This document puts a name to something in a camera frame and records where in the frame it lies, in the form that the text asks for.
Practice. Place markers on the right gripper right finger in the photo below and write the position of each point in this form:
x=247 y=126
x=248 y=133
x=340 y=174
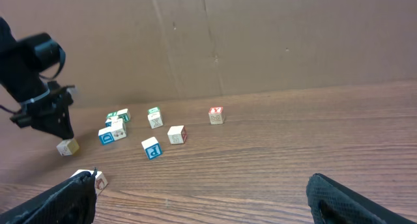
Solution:
x=333 y=203

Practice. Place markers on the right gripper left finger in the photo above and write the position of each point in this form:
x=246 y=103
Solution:
x=71 y=201

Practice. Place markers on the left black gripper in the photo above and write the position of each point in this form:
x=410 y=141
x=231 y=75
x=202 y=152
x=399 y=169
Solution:
x=48 y=112

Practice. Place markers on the small wooden picture block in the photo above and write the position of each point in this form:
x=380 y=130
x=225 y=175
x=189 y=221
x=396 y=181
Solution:
x=100 y=180

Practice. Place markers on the wooden block blue side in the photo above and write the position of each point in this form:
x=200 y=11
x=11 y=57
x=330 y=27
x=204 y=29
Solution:
x=112 y=133

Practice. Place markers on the wooden block pencil picture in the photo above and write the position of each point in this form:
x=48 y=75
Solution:
x=111 y=120

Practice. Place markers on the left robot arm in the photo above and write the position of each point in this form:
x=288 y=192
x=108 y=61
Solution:
x=29 y=68

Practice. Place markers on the green letter wooden block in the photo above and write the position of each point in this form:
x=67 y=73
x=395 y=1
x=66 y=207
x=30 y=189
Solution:
x=112 y=115

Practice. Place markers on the wooden block number side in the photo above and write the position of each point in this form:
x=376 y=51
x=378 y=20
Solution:
x=124 y=114

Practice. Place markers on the wooden block brown picture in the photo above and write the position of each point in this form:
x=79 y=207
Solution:
x=155 y=120

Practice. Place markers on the green number four block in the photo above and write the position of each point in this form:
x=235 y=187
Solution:
x=153 y=110

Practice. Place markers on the cardboard strip at back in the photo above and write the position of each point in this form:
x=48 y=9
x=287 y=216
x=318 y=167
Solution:
x=130 y=51

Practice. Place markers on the plain wooden block right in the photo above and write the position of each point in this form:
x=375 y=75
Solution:
x=177 y=135

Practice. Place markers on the red letter Y block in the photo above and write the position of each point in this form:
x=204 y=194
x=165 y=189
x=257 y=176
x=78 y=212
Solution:
x=216 y=115

